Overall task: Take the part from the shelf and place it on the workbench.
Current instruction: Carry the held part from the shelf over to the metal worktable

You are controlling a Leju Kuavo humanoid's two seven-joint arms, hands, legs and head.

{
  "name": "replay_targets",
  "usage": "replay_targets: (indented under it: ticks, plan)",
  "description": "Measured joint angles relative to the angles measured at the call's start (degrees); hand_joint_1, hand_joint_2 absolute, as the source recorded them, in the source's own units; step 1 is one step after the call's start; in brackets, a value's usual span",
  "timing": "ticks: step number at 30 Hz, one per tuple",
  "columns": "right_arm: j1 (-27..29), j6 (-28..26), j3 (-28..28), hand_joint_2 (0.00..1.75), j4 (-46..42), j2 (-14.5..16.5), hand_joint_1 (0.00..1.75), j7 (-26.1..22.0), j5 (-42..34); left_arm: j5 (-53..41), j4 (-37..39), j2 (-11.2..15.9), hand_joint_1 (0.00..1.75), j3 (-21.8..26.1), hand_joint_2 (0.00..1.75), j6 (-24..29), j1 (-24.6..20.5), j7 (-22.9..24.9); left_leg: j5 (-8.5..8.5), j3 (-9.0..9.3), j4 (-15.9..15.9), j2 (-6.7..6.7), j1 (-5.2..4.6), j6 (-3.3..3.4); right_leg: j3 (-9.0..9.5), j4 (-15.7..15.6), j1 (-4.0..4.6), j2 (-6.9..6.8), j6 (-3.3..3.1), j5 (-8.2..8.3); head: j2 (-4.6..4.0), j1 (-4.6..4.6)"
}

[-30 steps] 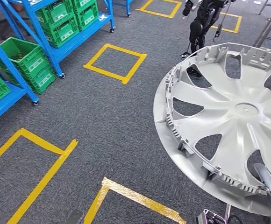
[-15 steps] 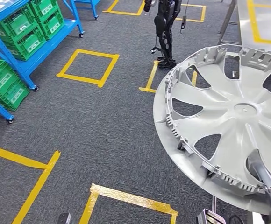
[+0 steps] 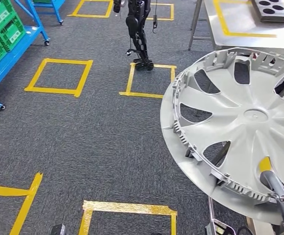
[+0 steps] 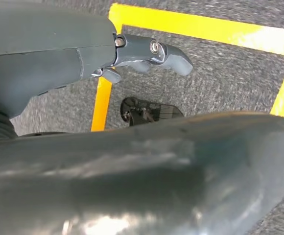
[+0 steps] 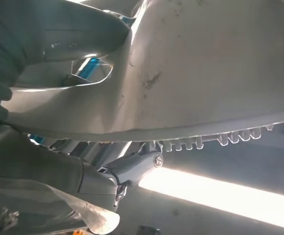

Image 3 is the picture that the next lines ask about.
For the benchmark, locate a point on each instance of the silver plastic wheel hubcap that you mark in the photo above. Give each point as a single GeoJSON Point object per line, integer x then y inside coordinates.
{"type": "Point", "coordinates": [229, 129]}

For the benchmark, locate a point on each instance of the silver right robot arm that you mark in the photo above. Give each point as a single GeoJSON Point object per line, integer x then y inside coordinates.
{"type": "Point", "coordinates": [264, 230]}

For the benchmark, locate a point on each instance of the steel workbench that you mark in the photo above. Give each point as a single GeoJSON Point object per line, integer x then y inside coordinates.
{"type": "Point", "coordinates": [229, 42]}

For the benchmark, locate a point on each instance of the blue metal shelf rack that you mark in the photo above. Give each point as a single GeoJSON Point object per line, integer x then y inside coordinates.
{"type": "Point", "coordinates": [56, 9]}
{"type": "Point", "coordinates": [17, 55]}

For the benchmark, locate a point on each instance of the yellow bench tape outline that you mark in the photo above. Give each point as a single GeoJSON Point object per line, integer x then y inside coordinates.
{"type": "Point", "coordinates": [249, 34]}

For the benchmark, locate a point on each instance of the black tray with holes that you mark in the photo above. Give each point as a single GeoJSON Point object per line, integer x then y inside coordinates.
{"type": "Point", "coordinates": [257, 8]}

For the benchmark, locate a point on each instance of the black humanoid robot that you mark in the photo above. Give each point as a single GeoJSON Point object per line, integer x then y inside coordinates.
{"type": "Point", "coordinates": [138, 32]}

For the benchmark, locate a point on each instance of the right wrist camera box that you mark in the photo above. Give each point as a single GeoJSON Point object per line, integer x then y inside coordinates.
{"type": "Point", "coordinates": [220, 229]}

